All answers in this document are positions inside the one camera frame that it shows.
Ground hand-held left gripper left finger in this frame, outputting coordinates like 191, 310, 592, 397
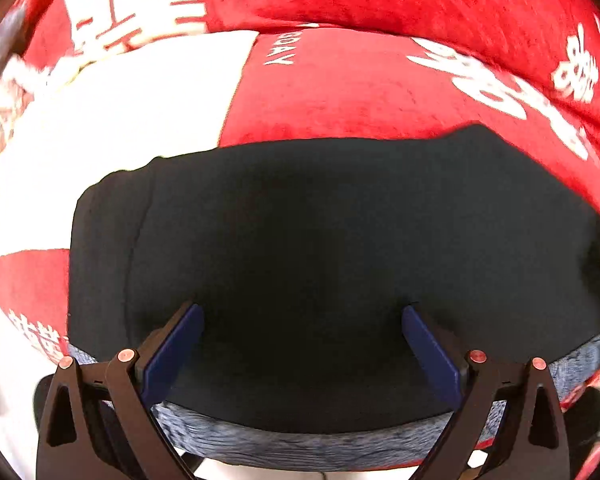
35, 302, 206, 480

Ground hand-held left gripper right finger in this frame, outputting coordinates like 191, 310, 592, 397
402, 305, 572, 480

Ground black pants with speckled waistband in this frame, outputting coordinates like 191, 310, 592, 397
66, 124, 600, 472

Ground red printed sofa seat cover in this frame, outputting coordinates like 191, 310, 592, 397
0, 27, 600, 461

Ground grey crumpled cloth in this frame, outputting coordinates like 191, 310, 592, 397
0, 5, 48, 116

